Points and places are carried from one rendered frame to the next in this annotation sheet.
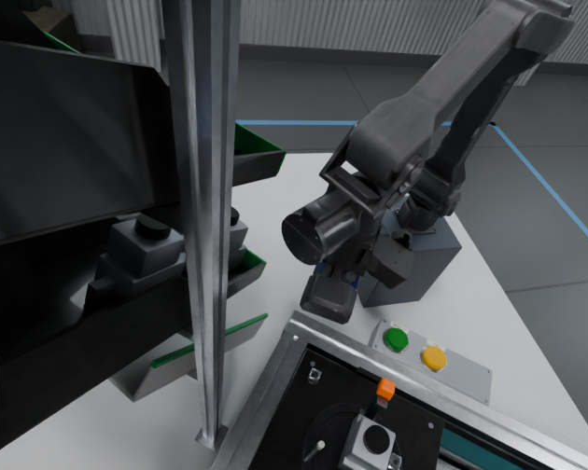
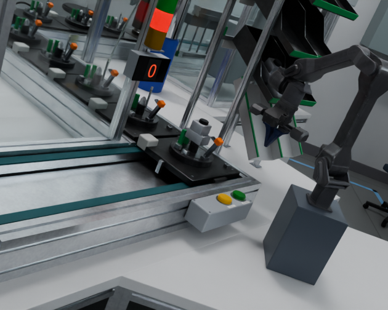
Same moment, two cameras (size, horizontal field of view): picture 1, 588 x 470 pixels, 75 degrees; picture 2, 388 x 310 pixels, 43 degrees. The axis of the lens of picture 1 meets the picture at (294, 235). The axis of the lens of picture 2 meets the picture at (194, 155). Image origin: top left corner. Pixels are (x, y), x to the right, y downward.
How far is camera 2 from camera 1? 1.60 m
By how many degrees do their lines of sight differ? 86
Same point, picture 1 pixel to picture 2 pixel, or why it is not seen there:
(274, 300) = (271, 215)
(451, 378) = (211, 198)
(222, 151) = (274, 11)
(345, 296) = (258, 105)
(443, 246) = (297, 200)
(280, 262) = not seen: hidden behind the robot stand
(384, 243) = (281, 111)
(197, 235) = (265, 31)
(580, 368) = not seen: outside the picture
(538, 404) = (170, 269)
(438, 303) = (262, 277)
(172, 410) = not seen: hidden behind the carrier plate
